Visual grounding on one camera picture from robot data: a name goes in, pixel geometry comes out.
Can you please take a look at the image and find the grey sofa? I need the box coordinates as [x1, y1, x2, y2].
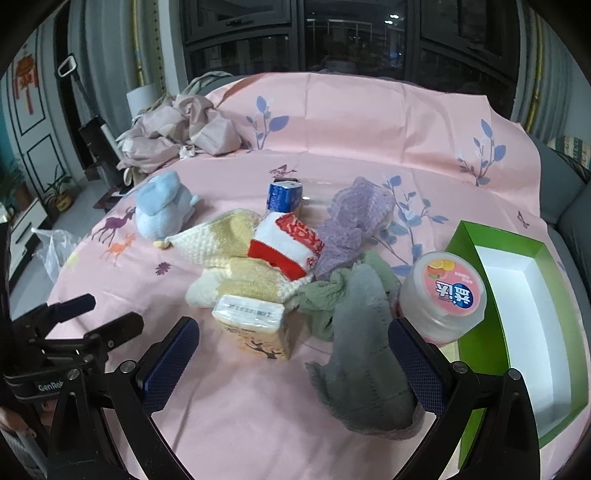
[526, 133, 591, 287]

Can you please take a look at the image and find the green cloth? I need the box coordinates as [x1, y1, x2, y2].
[294, 250, 402, 342]

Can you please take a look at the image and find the purple knit cloth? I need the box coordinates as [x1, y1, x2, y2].
[315, 177, 394, 279]

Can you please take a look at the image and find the pink jelly jar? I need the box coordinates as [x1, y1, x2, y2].
[399, 251, 487, 346]

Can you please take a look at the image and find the glass bottle steel lid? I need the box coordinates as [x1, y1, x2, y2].
[272, 178, 356, 228]

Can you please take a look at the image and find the white plastic bag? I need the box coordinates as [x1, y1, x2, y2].
[31, 228, 82, 284]

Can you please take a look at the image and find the light blue plush toy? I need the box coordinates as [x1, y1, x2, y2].
[135, 171, 199, 242]

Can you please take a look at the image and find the black stand with handle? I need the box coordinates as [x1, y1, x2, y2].
[56, 54, 124, 189]

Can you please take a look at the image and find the potted plant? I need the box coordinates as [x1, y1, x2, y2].
[44, 167, 74, 213]

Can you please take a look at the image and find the crumpled beige cloth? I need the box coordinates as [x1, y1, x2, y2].
[117, 95, 242, 174]

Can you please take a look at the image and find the pink printed bed sheet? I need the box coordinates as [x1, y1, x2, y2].
[50, 73, 549, 479]

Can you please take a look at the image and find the blue Tempo tissue pack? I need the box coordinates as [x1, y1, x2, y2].
[266, 180, 304, 215]

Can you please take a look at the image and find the cream yellow knit scarf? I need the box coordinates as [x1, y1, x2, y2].
[166, 209, 312, 310]

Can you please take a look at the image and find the green white box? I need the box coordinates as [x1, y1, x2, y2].
[447, 221, 590, 479]

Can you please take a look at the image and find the yellow tissue pack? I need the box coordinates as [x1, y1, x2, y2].
[212, 295, 304, 360]

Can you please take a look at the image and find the grey knit towel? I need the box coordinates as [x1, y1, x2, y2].
[307, 264, 425, 440]

